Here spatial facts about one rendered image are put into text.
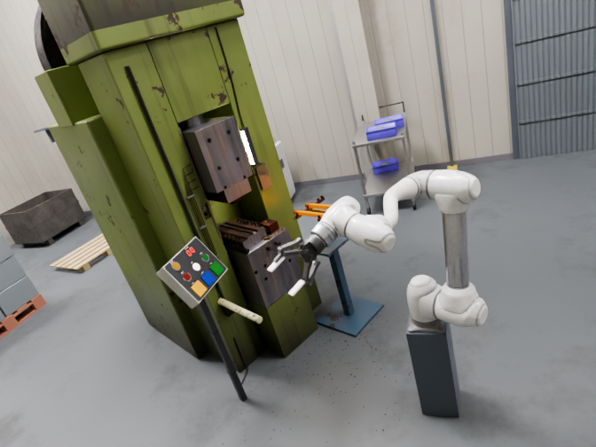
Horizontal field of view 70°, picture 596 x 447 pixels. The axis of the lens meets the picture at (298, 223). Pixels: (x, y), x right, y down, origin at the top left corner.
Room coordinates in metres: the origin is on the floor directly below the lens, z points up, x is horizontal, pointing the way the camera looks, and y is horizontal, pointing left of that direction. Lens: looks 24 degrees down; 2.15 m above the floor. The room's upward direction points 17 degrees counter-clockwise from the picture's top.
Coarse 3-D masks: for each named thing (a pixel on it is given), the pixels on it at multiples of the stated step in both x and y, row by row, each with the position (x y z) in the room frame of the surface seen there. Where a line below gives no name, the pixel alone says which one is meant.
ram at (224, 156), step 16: (192, 128) 2.75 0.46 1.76; (208, 128) 2.64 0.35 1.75; (224, 128) 2.70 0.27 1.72; (192, 144) 2.63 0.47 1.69; (208, 144) 2.62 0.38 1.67; (224, 144) 2.68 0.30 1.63; (240, 144) 2.75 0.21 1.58; (192, 160) 2.69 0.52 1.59; (208, 160) 2.59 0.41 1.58; (224, 160) 2.66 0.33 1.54; (240, 160) 2.73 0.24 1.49; (208, 176) 2.60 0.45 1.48; (224, 176) 2.63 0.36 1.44; (240, 176) 2.70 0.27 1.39
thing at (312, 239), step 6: (312, 234) 1.42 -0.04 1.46; (306, 240) 1.40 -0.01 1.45; (312, 240) 1.39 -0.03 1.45; (318, 240) 1.39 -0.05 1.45; (306, 246) 1.38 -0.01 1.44; (312, 246) 1.38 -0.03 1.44; (318, 246) 1.38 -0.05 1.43; (324, 246) 1.39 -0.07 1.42; (312, 252) 1.39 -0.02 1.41; (318, 252) 1.38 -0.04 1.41; (306, 258) 1.38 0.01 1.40
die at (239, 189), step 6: (246, 180) 2.72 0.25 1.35; (234, 186) 2.66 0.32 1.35; (240, 186) 2.69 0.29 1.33; (246, 186) 2.71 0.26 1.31; (210, 192) 2.75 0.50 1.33; (222, 192) 2.63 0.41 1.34; (228, 192) 2.62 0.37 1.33; (234, 192) 2.65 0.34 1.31; (240, 192) 2.68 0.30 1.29; (246, 192) 2.70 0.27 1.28; (210, 198) 2.77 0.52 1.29; (216, 198) 2.71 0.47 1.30; (222, 198) 2.65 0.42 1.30; (228, 198) 2.62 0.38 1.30; (234, 198) 2.64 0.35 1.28
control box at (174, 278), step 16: (192, 240) 2.36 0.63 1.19; (176, 256) 2.21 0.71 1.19; (192, 256) 2.27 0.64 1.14; (208, 256) 2.33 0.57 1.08; (160, 272) 2.12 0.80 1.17; (176, 272) 2.12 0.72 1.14; (192, 272) 2.18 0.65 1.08; (224, 272) 2.31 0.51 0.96; (176, 288) 2.09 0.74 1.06; (208, 288) 2.15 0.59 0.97; (192, 304) 2.06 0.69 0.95
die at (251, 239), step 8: (240, 224) 2.89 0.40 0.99; (248, 224) 2.85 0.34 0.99; (224, 232) 2.86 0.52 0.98; (232, 232) 2.80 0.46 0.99; (240, 232) 2.76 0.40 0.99; (248, 232) 2.71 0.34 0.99; (256, 232) 2.69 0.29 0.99; (264, 232) 2.72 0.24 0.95; (224, 240) 2.79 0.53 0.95; (240, 240) 2.65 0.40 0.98; (248, 240) 2.64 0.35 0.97; (256, 240) 2.67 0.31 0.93; (248, 248) 2.63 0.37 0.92
